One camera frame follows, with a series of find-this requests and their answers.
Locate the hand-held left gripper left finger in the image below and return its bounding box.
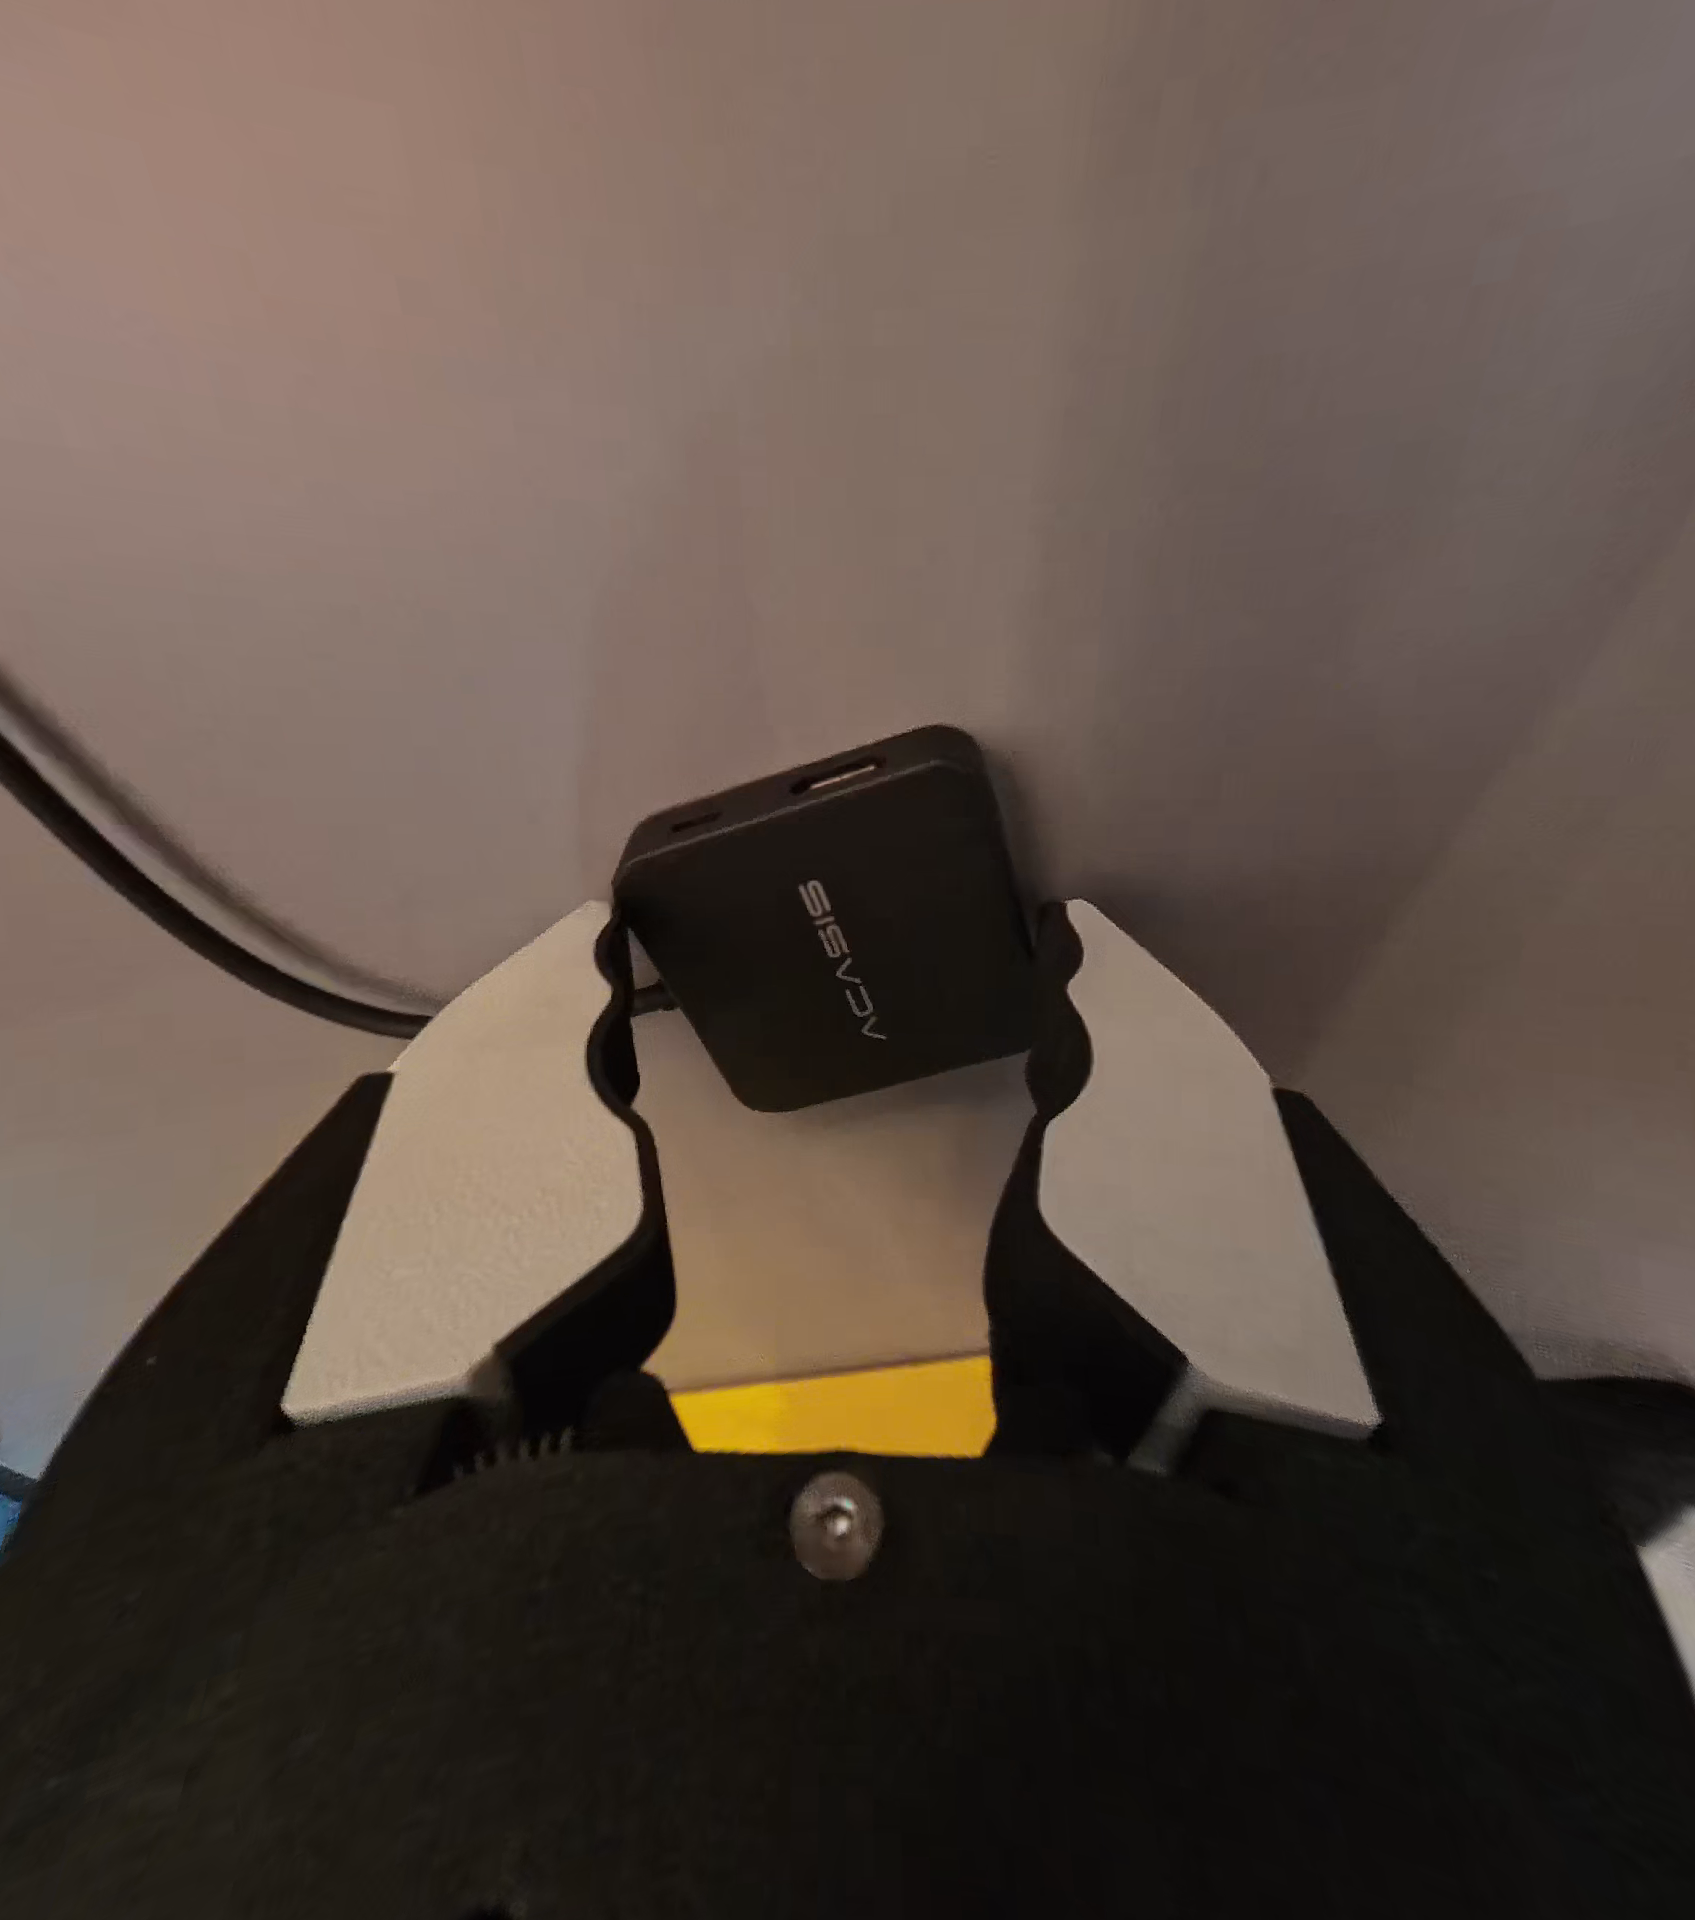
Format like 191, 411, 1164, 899
283, 896, 680, 1428

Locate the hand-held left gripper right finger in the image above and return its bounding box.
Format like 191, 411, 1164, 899
986, 896, 1384, 1468

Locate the thin black hub cable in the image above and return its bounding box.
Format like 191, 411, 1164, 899
0, 547, 676, 1041

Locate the yellow plastic bin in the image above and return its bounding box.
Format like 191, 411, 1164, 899
668, 1354, 1000, 1459

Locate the black hdmi hub box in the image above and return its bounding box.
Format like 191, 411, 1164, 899
614, 723, 1032, 1116

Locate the black blurred object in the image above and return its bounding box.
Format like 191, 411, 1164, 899
1538, 1350, 1695, 1567

